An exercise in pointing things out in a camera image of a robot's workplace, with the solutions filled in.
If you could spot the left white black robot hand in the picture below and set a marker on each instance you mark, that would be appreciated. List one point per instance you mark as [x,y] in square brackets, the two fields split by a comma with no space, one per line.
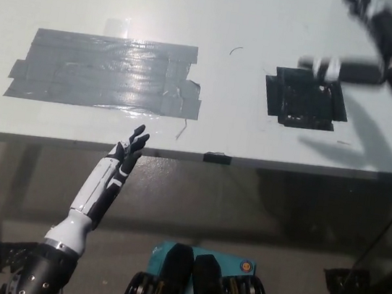
[98,192]

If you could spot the black teal robot torso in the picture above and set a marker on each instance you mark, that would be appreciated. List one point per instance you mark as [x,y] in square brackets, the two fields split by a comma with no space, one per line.
[198,290]

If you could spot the black tape square patch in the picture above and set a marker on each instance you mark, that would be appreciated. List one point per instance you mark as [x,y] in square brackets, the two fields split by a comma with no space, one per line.
[300,103]

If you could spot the small black tape strip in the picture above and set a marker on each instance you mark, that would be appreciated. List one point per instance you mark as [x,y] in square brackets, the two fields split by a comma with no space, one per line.
[217,158]

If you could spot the grey duct tape patch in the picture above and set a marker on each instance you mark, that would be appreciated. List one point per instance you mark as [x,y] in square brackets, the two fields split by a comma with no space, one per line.
[108,72]

